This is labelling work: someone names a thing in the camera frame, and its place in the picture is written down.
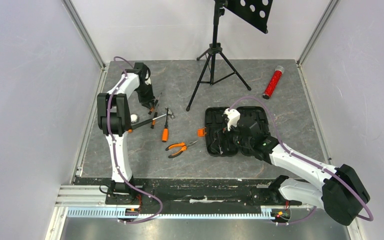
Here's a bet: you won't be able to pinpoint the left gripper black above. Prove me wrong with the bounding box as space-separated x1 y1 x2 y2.
135 83 156 111

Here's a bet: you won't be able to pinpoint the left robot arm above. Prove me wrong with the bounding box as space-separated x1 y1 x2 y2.
97 62 155 204

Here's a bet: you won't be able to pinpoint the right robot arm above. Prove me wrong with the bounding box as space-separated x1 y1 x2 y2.
225 115 374 226

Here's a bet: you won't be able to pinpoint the small orange-black precision screwdriver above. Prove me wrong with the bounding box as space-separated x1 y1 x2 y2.
148 92 162 115

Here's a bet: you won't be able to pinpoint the red glitter tube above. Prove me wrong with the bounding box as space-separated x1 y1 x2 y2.
262 65 285 100

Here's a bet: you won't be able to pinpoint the black music stand tripod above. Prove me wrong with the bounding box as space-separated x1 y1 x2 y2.
185 0 273 112

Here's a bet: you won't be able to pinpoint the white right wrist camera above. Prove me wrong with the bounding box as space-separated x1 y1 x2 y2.
223 108 241 131

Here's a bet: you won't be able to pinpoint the claw hammer black handle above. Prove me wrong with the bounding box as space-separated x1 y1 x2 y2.
131 110 176 131

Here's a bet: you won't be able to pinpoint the large orange-handled screwdriver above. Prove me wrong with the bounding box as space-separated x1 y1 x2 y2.
161 107 169 143

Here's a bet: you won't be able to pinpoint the orange-handled pliers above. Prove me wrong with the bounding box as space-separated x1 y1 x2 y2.
165 139 200 159

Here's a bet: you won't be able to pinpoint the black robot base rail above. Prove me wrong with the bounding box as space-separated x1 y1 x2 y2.
100 178 302 215

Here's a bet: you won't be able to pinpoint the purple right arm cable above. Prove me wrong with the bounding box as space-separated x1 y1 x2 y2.
229 96 375 227

